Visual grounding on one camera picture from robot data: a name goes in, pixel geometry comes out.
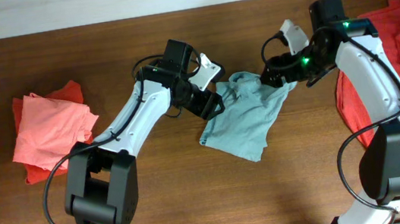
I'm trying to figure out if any light blue t-shirt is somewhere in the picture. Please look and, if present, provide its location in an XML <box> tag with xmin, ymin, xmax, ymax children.
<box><xmin>200</xmin><ymin>71</ymin><xmax>297</xmax><ymax>162</ymax></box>

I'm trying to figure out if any folded red shirt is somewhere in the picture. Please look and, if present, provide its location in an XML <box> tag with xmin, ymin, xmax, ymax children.
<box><xmin>9</xmin><ymin>77</ymin><xmax>102</xmax><ymax>187</ymax></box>

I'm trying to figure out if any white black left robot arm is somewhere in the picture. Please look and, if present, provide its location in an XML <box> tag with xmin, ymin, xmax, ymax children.
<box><xmin>65</xmin><ymin>55</ymin><xmax>225</xmax><ymax>224</ymax></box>

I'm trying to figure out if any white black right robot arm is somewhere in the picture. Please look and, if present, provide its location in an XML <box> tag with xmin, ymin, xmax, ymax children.
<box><xmin>261</xmin><ymin>18</ymin><xmax>400</xmax><ymax>224</ymax></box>

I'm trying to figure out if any folded pink shirt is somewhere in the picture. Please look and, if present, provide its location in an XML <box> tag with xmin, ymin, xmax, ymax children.
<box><xmin>5</xmin><ymin>84</ymin><xmax>106</xmax><ymax>178</ymax></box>

